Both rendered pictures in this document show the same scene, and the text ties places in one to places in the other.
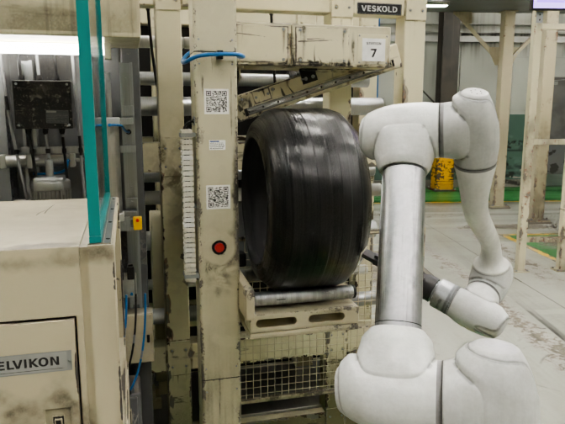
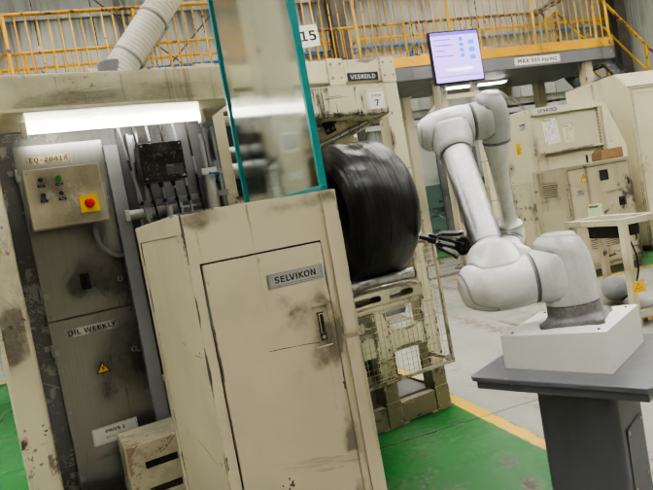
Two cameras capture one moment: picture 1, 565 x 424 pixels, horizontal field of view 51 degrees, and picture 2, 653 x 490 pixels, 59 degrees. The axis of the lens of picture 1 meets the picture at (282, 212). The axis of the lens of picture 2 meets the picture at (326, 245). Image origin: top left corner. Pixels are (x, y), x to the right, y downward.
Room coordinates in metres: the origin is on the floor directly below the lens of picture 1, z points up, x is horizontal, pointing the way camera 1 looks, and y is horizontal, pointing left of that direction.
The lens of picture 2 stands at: (-0.47, 0.65, 1.21)
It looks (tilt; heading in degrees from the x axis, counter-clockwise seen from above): 3 degrees down; 347
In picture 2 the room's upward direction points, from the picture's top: 10 degrees counter-clockwise
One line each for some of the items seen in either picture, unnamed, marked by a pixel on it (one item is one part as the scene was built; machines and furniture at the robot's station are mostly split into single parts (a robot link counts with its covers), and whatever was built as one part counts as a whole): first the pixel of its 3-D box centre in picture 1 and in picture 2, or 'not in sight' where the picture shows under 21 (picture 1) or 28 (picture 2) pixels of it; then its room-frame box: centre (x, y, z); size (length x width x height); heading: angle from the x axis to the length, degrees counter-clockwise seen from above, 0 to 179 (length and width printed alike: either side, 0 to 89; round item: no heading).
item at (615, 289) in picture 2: not in sight; (616, 267); (3.38, -2.46, 0.40); 0.60 x 0.35 x 0.80; 4
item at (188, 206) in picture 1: (189, 205); not in sight; (1.81, 0.29, 1.19); 0.05 x 0.04 x 0.48; 15
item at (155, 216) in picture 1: (160, 299); not in sight; (2.64, 0.57, 0.61); 0.33 x 0.06 x 0.86; 15
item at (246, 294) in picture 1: (239, 287); not in sight; (1.90, 0.14, 0.90); 0.40 x 0.03 x 0.10; 15
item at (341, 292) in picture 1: (303, 295); (379, 280); (1.81, -0.07, 0.90); 0.35 x 0.05 x 0.05; 105
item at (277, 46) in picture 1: (302, 49); (322, 108); (2.26, -0.07, 1.71); 0.61 x 0.25 x 0.15; 105
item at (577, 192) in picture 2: not in sight; (588, 218); (5.34, -3.76, 0.62); 0.91 x 0.58 x 1.25; 94
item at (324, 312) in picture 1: (302, 315); (381, 296); (1.81, -0.06, 0.84); 0.36 x 0.09 x 0.06; 105
